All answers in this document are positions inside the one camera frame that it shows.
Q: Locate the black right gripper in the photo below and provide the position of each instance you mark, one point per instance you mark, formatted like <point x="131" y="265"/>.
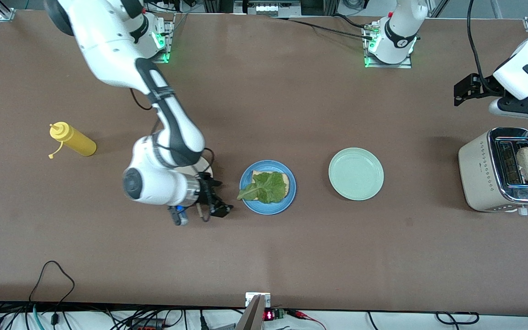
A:
<point x="208" y="193"/>

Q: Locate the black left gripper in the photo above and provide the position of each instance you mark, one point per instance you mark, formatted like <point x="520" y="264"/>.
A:
<point x="480" y="88"/>

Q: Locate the green lettuce leaf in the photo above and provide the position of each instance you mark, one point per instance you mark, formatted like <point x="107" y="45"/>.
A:
<point x="268" y="185"/>

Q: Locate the yellow squeeze bottle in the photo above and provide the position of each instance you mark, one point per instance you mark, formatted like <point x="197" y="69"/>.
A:
<point x="78" y="143"/>

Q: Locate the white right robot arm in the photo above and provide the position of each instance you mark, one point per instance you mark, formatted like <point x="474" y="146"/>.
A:
<point x="108" y="36"/>

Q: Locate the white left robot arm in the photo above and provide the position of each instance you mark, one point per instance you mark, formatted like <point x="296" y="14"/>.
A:
<point x="397" y="27"/>

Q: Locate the beige plate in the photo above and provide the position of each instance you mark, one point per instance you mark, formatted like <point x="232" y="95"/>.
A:
<point x="203" y="168"/>

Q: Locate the blue plate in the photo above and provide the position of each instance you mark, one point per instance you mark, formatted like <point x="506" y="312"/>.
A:
<point x="264" y="210"/>

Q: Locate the pale green plate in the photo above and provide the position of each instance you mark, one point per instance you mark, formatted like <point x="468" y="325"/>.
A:
<point x="355" y="174"/>

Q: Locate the cream toaster with chrome top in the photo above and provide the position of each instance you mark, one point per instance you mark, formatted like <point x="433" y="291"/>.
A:
<point x="477" y="174"/>

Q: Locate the red LED display module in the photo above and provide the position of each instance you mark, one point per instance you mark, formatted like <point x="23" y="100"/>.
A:
<point x="269" y="315"/>

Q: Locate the lit electronics box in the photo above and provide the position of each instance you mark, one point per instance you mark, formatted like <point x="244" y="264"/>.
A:
<point x="268" y="8"/>

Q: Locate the white power strip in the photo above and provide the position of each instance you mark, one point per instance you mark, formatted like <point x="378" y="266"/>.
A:
<point x="174" y="4"/>

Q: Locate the white table edge bracket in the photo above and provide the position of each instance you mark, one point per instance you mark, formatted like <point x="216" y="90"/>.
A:
<point x="250" y="298"/>

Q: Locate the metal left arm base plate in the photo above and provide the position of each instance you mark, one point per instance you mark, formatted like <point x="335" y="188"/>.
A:
<point x="392" y="66"/>

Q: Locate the grey camera pole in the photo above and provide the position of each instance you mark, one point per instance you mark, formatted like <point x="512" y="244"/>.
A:
<point x="252" y="321"/>

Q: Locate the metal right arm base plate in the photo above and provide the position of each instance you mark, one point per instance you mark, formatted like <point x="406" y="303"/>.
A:
<point x="165" y="57"/>

